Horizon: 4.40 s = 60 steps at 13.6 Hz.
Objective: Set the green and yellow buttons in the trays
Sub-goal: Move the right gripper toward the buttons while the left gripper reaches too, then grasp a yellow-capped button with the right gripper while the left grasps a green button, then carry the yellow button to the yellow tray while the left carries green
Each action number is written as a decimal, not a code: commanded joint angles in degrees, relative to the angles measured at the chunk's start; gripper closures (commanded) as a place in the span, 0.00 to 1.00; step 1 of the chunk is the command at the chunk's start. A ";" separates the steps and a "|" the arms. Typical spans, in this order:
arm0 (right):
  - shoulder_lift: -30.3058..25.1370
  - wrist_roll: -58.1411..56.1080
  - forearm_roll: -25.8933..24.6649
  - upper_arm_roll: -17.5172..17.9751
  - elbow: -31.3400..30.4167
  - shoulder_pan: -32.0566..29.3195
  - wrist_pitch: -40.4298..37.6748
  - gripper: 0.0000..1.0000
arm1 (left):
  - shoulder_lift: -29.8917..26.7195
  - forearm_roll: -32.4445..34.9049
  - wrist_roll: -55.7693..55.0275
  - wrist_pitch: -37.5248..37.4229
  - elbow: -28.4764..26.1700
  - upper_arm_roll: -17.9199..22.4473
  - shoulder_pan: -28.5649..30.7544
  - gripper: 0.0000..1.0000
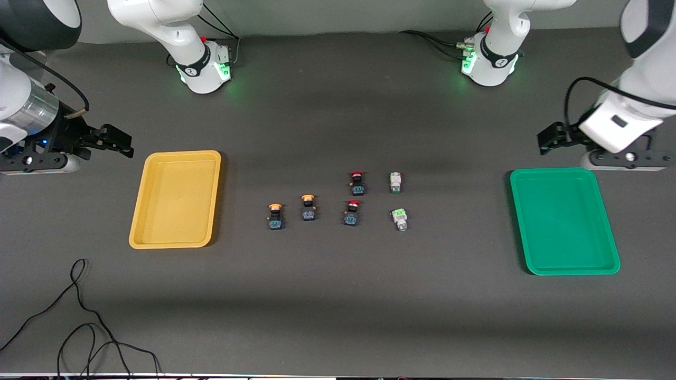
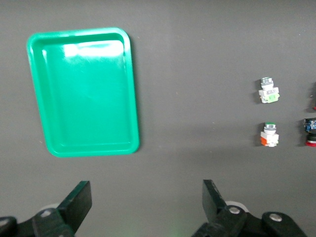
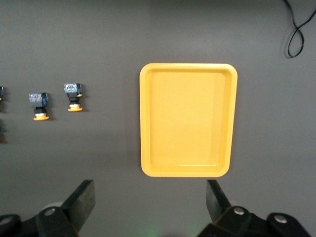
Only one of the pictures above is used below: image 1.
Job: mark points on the yellow push button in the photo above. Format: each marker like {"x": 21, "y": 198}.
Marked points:
{"x": 308, "y": 208}
{"x": 275, "y": 217}

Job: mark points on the green plastic tray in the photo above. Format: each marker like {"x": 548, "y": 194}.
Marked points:
{"x": 564, "y": 221}

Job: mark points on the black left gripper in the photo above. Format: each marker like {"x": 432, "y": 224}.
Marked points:
{"x": 567, "y": 132}

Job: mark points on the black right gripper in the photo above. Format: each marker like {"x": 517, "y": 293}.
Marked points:
{"x": 64, "y": 132}

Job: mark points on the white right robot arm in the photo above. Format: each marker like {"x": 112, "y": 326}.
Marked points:
{"x": 179, "y": 31}

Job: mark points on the yellow plastic tray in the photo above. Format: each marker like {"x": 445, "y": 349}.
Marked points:
{"x": 177, "y": 200}

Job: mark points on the red push button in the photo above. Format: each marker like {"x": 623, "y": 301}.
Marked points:
{"x": 352, "y": 213}
{"x": 357, "y": 183}

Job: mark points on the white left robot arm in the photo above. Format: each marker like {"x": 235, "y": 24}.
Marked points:
{"x": 496, "y": 47}

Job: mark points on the green push button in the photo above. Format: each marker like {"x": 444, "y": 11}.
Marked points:
{"x": 395, "y": 182}
{"x": 400, "y": 219}

